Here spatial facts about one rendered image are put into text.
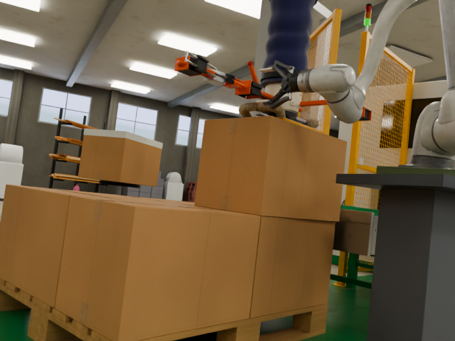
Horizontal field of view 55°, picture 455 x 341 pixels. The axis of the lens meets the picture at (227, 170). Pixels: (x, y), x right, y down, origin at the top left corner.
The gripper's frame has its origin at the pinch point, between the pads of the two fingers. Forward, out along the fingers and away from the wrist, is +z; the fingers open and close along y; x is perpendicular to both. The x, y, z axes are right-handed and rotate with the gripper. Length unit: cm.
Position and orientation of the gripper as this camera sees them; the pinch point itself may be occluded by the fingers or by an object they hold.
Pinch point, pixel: (261, 86)
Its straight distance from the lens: 188.2
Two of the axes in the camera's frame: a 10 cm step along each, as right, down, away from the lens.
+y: -1.2, 9.9, -0.6
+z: -7.3, -0.5, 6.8
